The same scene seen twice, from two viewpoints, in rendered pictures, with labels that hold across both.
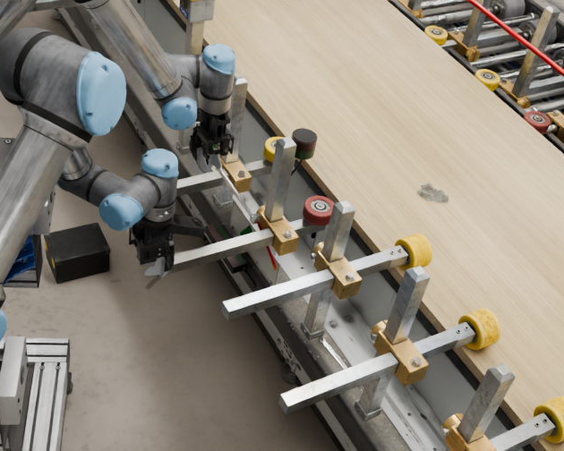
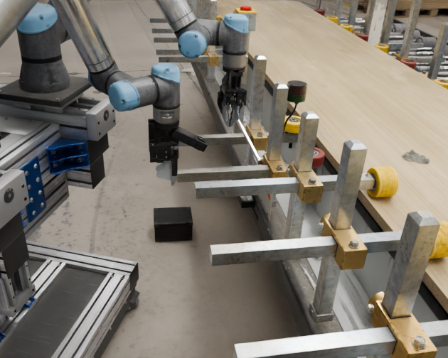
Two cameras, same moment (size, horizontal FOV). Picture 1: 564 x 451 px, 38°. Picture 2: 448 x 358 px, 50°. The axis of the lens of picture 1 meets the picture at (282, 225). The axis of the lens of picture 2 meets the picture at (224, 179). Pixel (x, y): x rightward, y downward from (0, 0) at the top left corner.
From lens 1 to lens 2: 83 cm
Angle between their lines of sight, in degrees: 24
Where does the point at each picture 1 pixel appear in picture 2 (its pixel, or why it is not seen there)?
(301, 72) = (328, 90)
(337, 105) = (349, 106)
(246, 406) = not seen: hidden behind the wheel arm
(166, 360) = (211, 300)
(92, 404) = (148, 318)
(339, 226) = (304, 133)
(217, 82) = (232, 38)
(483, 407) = (404, 266)
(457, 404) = not seen: hidden behind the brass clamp
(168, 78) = (183, 12)
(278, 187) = (274, 126)
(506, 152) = not seen: outside the picture
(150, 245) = (158, 145)
